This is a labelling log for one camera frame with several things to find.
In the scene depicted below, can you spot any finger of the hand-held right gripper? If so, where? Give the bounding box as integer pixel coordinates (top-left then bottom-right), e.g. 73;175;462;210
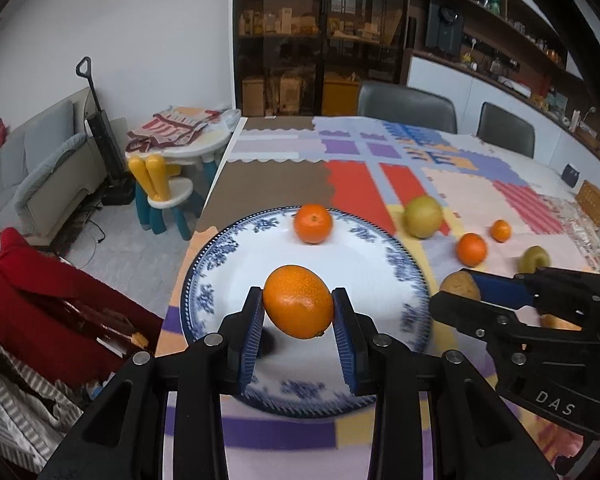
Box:
429;291;592;362
467;267;600;341

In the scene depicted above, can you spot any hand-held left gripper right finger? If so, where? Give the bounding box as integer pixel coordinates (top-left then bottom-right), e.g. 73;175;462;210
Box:
330;287;561;480

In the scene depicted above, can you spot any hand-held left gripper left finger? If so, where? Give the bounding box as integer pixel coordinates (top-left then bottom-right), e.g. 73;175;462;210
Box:
40;287;267;480

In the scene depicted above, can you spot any green kiwi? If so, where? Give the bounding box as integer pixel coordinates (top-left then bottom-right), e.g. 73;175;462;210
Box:
518;245;551;274

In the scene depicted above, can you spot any blue and white plate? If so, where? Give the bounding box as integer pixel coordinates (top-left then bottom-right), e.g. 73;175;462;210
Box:
180;205;433;418

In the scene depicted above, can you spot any large orange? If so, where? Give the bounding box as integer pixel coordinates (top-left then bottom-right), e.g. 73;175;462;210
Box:
262;265;335;340

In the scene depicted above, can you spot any large green pear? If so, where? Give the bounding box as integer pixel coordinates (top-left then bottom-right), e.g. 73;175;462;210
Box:
403;195;444;239

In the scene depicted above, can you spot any white patterned tablecloth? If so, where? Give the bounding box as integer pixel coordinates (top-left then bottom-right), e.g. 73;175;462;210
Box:
472;135;600;273

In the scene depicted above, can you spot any wicker basket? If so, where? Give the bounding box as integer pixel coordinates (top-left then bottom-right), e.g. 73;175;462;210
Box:
575;180;600;227

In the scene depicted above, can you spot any grey dining chair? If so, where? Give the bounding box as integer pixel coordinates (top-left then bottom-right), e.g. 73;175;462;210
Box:
356;81;458;134
476;102;536;158

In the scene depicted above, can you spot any colourful patchwork tablecloth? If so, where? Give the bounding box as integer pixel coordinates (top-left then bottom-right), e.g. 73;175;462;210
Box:
162;116;600;480

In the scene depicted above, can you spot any yellow kids chair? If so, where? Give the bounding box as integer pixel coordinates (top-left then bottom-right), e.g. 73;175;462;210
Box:
128;154;195;241

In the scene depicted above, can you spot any white kids table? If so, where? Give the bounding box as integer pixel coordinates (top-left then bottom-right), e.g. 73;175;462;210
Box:
125;105;243;196

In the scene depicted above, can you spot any red garment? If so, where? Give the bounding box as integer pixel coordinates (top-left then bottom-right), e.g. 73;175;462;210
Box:
0;227;166;386

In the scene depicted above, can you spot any grey striped cloth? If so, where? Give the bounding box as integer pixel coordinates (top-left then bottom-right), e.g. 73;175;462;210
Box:
0;320;101;476

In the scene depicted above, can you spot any red striped cloth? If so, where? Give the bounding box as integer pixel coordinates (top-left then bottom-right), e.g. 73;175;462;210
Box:
127;106;241;151

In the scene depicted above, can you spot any cardboard box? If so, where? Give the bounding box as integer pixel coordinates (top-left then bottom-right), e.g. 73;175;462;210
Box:
241;76;266;117

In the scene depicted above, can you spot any black upright vacuum cleaner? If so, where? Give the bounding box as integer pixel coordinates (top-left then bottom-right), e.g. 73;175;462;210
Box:
76;56;136;206

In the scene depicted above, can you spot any grey sofa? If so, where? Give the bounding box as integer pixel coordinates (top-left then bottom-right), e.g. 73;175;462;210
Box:
0;87;111;243

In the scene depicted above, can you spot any dark glass cabinet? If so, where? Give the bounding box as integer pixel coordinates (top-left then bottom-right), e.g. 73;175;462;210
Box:
232;0;411;117

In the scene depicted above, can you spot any wooden wall shelf unit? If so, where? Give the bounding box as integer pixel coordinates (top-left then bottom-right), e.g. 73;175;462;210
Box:
405;0;600;161

